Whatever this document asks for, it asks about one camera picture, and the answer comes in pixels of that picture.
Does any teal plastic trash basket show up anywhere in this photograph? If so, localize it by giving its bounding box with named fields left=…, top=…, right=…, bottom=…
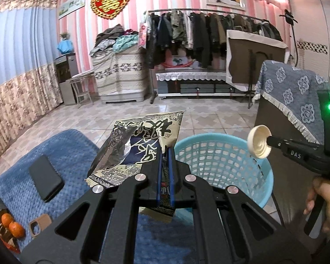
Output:
left=174, top=133, right=274, bottom=208

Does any small metal folding table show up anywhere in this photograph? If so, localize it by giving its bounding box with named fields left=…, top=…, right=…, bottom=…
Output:
left=67, top=70, right=94, bottom=108

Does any metal clothes rack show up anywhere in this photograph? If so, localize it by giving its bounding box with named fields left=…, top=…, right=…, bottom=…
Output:
left=146, top=8, right=270, bottom=105

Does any black patterned snack bag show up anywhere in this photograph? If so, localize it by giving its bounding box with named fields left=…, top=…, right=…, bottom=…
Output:
left=86, top=111, right=184, bottom=223

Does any framed landscape picture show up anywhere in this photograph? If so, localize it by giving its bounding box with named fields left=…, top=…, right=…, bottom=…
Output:
left=58, top=0, right=86, bottom=20

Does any pile of folded clothes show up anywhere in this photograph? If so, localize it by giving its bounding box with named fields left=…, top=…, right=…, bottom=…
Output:
left=89, top=24, right=139, bottom=57

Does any black tripod stand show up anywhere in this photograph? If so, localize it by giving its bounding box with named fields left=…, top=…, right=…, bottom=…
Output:
left=280, top=9, right=299, bottom=67

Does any cream plastic lid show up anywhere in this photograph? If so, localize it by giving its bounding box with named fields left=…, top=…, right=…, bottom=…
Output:
left=247, top=125, right=272, bottom=159

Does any blue covered water bottle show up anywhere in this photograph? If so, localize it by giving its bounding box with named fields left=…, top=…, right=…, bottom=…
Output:
left=57, top=39, right=74, bottom=55

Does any grey water dispenser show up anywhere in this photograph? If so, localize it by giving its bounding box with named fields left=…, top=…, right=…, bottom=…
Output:
left=55, top=53, right=79, bottom=106

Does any brown phone case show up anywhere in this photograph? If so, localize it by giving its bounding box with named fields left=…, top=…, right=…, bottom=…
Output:
left=28, top=213, right=52, bottom=238

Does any patterned cloth covered cabinet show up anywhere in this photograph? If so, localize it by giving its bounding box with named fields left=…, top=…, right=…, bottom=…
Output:
left=92, top=45, right=150, bottom=104

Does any low tv stand with lace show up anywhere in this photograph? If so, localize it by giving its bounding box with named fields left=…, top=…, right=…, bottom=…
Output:
left=156, top=69, right=248, bottom=98

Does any black rectangular case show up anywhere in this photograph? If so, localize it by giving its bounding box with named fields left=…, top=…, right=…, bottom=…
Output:
left=28, top=155, right=64, bottom=203

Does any orange plastic wrapper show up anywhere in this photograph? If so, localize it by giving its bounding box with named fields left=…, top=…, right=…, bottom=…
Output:
left=0, top=224, right=21, bottom=254

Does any covered brown television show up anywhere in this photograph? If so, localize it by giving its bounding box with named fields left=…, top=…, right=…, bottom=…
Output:
left=226, top=30, right=290, bottom=92

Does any blue woven table blanket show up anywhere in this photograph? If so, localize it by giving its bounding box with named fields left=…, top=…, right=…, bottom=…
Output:
left=0, top=129, right=197, bottom=263

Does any person's right hand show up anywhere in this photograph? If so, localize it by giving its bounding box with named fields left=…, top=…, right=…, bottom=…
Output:
left=303, top=176, right=330, bottom=239

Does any blue floral curtain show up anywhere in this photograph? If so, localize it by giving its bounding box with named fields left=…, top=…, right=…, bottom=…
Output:
left=0, top=0, right=62, bottom=158

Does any blue floral sofa cover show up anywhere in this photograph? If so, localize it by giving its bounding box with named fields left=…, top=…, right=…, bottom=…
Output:
left=253, top=60, right=330, bottom=144

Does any orange tangerine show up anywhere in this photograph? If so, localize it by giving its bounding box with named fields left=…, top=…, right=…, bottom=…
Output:
left=1, top=213, right=14, bottom=228
left=9, top=221, right=25, bottom=239

